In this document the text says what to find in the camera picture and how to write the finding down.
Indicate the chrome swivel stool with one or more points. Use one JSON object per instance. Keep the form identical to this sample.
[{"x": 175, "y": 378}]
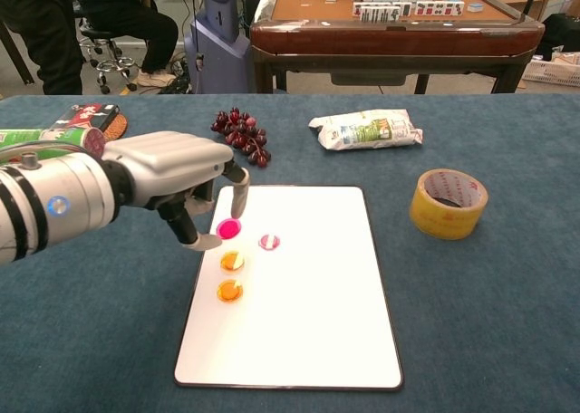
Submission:
[{"x": 111, "y": 66}]

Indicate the mahjong tile row red faces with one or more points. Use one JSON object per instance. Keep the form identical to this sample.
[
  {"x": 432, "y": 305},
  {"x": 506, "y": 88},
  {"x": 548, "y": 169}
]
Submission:
[{"x": 439, "y": 9}]

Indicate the yellow packing tape roll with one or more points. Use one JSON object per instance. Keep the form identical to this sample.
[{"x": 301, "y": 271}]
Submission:
[{"x": 435, "y": 223}]

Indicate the white rectangular board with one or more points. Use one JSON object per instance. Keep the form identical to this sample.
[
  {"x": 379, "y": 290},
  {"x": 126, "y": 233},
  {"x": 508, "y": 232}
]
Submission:
[{"x": 299, "y": 318}]

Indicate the white plastic basket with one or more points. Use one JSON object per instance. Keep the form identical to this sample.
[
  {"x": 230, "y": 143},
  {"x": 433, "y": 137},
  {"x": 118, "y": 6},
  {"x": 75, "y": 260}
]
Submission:
[{"x": 553, "y": 71}]

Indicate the orange chip disc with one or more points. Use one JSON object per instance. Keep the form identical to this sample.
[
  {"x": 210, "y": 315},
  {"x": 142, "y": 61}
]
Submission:
[
  {"x": 230, "y": 291},
  {"x": 232, "y": 261}
]

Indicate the blue table cloth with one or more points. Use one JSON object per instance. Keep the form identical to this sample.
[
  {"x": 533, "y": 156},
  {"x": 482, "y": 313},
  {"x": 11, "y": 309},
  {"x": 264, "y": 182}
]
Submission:
[{"x": 476, "y": 318}]

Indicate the dark red grape bunch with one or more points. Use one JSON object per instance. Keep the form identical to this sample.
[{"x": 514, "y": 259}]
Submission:
[{"x": 242, "y": 137}]

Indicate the pink chip disc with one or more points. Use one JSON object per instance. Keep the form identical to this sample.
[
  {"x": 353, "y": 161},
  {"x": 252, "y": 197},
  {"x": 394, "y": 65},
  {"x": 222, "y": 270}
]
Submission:
[
  {"x": 229, "y": 228},
  {"x": 269, "y": 242}
]

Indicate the standing person in black trousers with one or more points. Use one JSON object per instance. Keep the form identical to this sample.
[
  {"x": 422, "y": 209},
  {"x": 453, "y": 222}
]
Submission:
[{"x": 41, "y": 37}]

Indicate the seated person in black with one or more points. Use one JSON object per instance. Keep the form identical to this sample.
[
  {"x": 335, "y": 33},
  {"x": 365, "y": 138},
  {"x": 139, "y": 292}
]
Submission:
[{"x": 136, "y": 28}]

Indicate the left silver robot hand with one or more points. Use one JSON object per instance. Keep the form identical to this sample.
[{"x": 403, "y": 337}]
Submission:
[{"x": 172, "y": 164}]

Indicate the single blue mahjong tile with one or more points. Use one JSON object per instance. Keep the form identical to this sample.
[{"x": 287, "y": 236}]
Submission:
[{"x": 475, "y": 7}]

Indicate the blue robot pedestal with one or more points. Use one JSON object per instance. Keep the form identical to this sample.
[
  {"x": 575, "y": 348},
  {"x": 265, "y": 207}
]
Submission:
[{"x": 213, "y": 55}]

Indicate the round woven coaster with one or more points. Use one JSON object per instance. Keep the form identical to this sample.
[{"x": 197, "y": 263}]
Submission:
[{"x": 117, "y": 127}]

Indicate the mahjong tile row black faces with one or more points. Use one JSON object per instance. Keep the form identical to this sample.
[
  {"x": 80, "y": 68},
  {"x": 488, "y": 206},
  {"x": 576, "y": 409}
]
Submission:
[{"x": 380, "y": 13}]

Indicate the green chips can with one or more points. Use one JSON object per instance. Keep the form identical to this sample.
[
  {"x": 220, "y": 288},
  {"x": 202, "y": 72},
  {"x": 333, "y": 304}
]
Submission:
[{"x": 27, "y": 137}]

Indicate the black bag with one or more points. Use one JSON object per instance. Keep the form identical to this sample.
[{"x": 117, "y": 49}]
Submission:
[{"x": 562, "y": 32}]

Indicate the brown mahjong table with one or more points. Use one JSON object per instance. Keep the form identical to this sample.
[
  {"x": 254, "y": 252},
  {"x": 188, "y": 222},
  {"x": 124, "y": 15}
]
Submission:
[{"x": 385, "y": 41}]

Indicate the white green snack bag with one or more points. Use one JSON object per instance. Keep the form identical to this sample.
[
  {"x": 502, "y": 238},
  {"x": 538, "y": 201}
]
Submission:
[{"x": 362, "y": 132}]

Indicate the red black printed box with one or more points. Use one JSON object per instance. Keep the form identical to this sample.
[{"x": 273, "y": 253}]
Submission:
[{"x": 86, "y": 116}]

